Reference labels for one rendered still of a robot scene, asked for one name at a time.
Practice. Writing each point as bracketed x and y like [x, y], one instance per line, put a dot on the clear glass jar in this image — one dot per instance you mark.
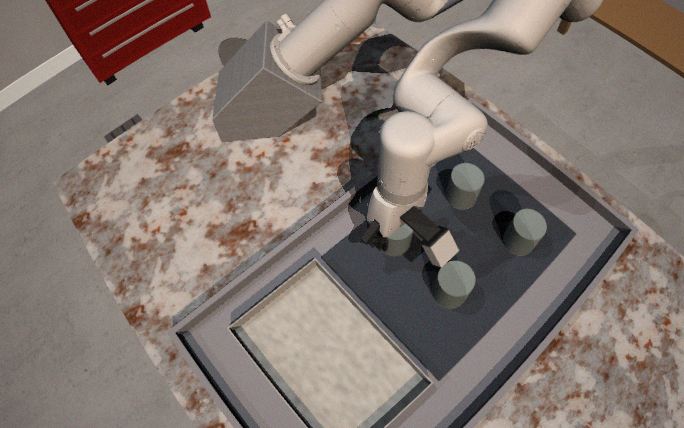
[524, 232]
[399, 242]
[453, 284]
[464, 186]

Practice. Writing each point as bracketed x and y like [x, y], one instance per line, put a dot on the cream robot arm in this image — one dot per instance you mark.
[409, 143]

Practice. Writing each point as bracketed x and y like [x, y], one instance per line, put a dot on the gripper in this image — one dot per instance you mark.
[385, 216]

